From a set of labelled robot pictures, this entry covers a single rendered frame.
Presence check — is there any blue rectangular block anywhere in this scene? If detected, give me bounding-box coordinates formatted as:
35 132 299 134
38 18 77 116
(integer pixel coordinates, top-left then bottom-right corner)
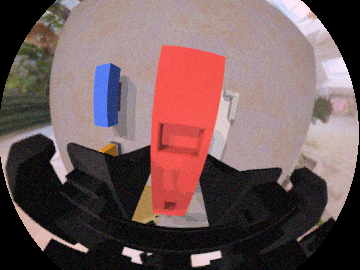
93 63 121 127

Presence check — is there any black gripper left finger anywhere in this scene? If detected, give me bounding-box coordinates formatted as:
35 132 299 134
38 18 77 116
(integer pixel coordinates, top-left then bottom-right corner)
67 143 151 220

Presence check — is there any red long block with square socket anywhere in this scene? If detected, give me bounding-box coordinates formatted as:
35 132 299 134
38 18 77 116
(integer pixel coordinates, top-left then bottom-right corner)
151 46 225 215

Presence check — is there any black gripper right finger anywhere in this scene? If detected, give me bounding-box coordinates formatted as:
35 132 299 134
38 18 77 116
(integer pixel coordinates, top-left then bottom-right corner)
199 154 283 226

